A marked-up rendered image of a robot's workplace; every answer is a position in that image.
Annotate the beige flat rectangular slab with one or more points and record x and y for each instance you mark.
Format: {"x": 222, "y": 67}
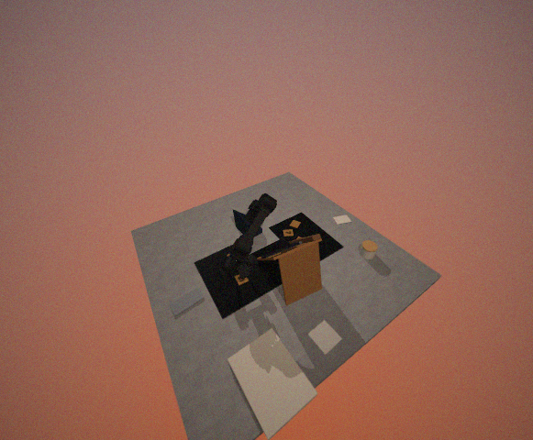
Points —
{"x": 273, "y": 383}

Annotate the grey flat bar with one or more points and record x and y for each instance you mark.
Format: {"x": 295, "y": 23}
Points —
{"x": 187, "y": 301}

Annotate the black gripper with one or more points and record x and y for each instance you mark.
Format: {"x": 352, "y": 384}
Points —
{"x": 251, "y": 260}

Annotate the small beige jar with tan lid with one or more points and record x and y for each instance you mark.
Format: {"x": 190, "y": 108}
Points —
{"x": 368, "y": 249}

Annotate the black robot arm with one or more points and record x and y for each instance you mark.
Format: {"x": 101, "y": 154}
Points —
{"x": 258, "y": 211}

